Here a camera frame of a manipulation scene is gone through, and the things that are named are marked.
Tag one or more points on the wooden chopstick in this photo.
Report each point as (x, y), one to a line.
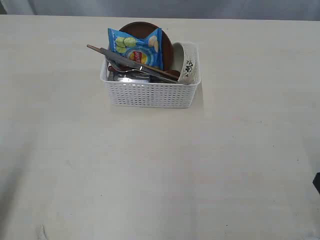
(95, 48)

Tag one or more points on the silver table knife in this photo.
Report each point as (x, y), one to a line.
(157, 74)

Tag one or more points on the silver fork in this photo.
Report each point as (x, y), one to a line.
(115, 67)

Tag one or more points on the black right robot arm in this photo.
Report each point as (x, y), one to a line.
(316, 182)

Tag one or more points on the white perforated plastic basket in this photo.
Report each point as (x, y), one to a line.
(149, 94)

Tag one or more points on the dark red wooden spoon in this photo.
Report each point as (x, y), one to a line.
(169, 72)

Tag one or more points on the white floral ceramic bowl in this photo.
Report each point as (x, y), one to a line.
(186, 61)

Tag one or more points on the blue chips bag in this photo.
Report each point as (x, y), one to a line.
(147, 51)

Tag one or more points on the brown round plate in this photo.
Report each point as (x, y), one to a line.
(142, 29)

